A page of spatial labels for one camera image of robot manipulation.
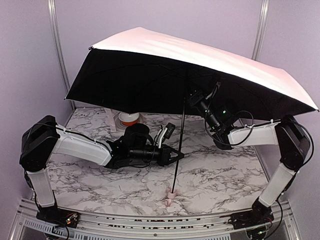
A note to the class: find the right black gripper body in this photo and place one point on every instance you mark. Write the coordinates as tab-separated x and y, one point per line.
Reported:
196	100

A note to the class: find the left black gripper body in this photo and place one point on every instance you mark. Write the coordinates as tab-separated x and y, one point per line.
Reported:
165	155

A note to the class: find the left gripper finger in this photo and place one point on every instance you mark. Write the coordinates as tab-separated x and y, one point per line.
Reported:
176	158
178	153

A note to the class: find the pink and black umbrella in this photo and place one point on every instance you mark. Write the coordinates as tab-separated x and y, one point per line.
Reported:
144	71

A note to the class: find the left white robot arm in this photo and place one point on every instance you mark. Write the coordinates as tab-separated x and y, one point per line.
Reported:
136	148

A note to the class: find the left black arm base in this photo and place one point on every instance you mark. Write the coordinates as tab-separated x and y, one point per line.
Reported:
70	221

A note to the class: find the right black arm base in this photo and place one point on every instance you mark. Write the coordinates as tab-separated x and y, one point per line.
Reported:
246	219

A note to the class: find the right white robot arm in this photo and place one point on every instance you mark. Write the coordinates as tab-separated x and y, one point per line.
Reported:
283	146

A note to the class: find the red and white bowl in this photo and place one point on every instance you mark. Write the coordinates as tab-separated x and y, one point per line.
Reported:
128	119

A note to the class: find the grey round plate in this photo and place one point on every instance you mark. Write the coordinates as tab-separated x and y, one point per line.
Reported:
120	126

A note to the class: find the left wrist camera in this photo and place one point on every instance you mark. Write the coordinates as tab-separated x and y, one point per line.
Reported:
163	134

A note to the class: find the right aluminium corner post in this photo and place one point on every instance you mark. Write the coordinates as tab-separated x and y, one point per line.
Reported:
261	29

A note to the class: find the aluminium corner post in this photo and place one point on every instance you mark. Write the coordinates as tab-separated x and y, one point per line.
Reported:
261	29
57	43

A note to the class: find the aluminium front rail frame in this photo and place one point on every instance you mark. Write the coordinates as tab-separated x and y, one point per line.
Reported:
102	226

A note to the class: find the left aluminium corner post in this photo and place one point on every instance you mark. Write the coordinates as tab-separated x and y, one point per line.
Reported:
57	43

